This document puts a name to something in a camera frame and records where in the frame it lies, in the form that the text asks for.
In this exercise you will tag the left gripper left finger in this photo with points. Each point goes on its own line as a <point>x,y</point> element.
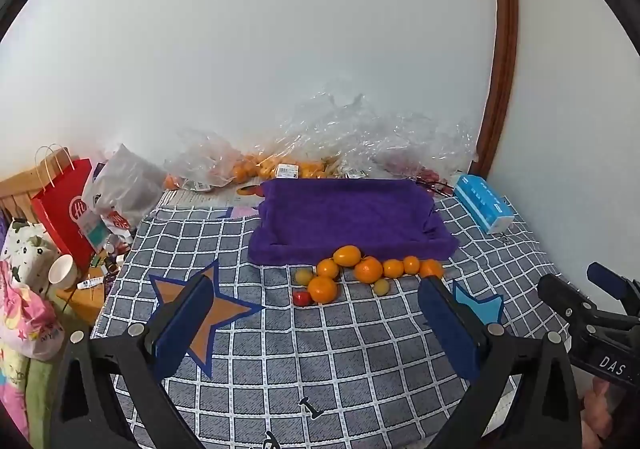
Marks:
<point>182,308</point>

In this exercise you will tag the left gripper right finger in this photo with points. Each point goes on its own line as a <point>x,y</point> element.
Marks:
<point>459,323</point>

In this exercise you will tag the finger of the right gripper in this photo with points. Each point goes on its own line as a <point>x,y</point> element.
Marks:
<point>624,290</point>

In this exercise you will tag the orange mandarin end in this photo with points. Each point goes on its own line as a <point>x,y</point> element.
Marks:
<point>431,268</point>

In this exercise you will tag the small orange kumquat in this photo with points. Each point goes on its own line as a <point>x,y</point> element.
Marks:
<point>412,265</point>

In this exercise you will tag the round orange mandarin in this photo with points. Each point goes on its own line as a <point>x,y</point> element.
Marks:
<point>368,270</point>

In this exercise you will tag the small red tomato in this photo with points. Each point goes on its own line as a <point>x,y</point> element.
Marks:
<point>302,299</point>

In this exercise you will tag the yellow green small fruit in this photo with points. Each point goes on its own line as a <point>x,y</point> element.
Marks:
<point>303,277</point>

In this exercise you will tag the oval orange fruit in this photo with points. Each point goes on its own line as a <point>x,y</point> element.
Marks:
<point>348,256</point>

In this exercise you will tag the large mandarin orange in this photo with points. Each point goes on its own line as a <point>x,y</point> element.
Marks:
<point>322,290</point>

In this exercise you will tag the small orange mandarin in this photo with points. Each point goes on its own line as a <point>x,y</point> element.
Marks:
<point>393,268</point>

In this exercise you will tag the small orange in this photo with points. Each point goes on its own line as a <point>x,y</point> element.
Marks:
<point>327,268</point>

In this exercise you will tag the person's right hand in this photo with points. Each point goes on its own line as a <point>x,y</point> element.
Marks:
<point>597,422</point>

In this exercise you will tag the grey checked blanket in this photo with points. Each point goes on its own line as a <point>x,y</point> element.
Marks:
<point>365,371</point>

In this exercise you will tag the white cup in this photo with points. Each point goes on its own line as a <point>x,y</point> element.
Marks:
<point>63,273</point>

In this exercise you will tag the blue tissue pack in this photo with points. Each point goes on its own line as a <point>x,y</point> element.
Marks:
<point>490,212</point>

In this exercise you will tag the grey plastic bag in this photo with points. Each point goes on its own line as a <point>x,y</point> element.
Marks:
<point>124,190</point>

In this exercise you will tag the fruit print cardboard box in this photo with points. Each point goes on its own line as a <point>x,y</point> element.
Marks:
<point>218,198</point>

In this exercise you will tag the spotted white cloth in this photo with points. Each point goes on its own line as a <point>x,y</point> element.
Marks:
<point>30,253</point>

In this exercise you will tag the purple towel tray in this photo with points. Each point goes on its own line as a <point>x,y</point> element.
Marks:
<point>302,221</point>

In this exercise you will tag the red paper bag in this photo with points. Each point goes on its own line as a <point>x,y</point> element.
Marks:
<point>58,205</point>

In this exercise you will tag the clear bag of mandarins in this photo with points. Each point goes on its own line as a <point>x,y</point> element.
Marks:
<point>203,157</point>

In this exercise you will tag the clear bag of red fruit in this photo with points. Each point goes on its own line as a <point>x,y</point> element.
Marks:
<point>413,145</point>

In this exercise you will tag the clear bag of kumquats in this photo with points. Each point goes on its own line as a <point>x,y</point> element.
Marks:
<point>324,137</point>

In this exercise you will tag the brown wooden door frame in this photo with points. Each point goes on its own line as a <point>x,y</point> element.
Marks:
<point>500,86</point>

